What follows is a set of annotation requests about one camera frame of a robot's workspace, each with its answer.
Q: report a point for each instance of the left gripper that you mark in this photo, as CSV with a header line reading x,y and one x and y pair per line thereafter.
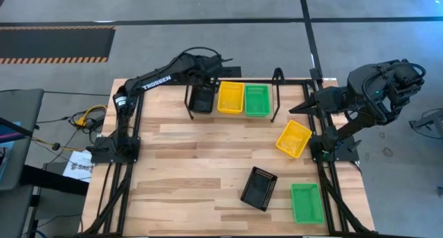
x,y
207,70

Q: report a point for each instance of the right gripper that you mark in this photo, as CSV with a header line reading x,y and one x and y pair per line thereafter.
x,y
328,98

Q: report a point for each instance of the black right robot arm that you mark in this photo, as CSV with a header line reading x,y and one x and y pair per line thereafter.
x,y
380,89

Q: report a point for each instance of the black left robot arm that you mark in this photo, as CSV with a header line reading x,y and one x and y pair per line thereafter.
x,y
155,81

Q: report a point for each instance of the black metal wooden shelf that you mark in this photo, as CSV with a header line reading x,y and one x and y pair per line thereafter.
x,y
278,79

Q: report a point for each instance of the grey metal stand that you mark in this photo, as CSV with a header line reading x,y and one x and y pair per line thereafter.
x,y
431,122

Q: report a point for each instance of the white printed paper sheet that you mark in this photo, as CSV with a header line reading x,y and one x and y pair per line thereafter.
x,y
78,167

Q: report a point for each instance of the black hazard-striped floor mat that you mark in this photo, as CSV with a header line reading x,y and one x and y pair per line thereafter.
x,y
52,44

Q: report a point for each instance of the black rod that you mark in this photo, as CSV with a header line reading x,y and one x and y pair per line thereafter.
x,y
17,126

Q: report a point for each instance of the grey side table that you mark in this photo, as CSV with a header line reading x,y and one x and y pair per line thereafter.
x,y
17,141

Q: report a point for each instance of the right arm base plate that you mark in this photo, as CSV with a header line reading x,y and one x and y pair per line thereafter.
x,y
347,153

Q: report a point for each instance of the black aluminium table frame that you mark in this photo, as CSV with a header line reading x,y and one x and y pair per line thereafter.
x,y
140,124

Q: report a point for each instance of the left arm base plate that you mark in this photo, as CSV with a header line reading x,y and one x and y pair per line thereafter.
x,y
104,156

